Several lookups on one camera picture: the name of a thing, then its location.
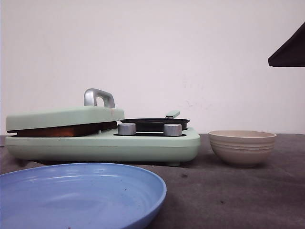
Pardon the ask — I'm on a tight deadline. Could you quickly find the silver left control knob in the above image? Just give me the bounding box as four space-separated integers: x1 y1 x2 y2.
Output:
118 123 136 136

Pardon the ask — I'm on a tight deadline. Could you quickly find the black frying pan green handle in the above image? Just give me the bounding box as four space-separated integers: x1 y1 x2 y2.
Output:
121 110 190 132

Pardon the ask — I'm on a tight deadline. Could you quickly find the breakfast maker hinged lid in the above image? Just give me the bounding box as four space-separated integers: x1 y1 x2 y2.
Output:
6 88 124 133

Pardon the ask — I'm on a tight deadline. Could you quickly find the white bread slice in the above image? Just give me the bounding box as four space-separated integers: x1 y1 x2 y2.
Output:
16 123 100 137
97 121 117 131

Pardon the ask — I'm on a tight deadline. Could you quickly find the mint green breakfast maker base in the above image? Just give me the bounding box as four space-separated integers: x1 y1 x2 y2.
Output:
5 127 201 166

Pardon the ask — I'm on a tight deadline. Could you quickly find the grey felt table mat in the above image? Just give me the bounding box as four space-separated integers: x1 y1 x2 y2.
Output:
0 134 305 229

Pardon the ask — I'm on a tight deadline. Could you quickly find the beige ribbed bowl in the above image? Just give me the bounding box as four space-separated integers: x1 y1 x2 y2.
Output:
208 130 277 167

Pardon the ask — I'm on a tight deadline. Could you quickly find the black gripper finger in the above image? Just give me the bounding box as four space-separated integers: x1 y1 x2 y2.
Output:
268 23 305 67

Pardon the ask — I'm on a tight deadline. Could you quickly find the silver right control knob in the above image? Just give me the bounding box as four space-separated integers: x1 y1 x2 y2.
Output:
163 124 182 137

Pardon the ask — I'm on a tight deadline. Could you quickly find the blue plastic plate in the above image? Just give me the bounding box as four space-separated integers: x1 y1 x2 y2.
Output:
0 163 167 229

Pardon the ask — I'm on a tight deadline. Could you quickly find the silver control knob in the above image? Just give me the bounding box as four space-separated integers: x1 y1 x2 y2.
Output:
118 123 136 136
163 124 182 137

